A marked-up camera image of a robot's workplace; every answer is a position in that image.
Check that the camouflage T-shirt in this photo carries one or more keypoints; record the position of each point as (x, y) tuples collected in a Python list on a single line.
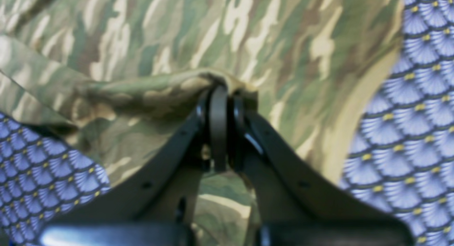
[(212, 61)]

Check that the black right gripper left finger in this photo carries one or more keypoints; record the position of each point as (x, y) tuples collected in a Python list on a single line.
[(155, 206)]

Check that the purple fan-pattern tablecloth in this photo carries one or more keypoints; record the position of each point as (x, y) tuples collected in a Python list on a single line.
[(408, 132)]

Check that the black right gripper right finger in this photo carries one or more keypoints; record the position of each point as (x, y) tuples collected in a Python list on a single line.
[(295, 205)]

